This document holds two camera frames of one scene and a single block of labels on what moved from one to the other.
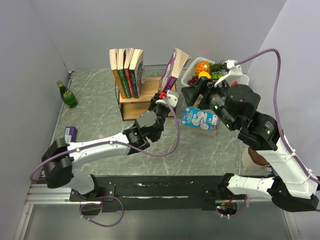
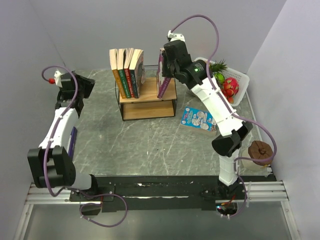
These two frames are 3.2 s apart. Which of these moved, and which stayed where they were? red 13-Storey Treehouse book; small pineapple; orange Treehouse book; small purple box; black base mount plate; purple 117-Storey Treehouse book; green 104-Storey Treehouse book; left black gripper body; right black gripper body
Moved: left black gripper body; purple 117-Storey Treehouse book; right black gripper body
Stayed: orange Treehouse book; red 13-Storey Treehouse book; small pineapple; small purple box; black base mount plate; green 104-Storey Treehouse book
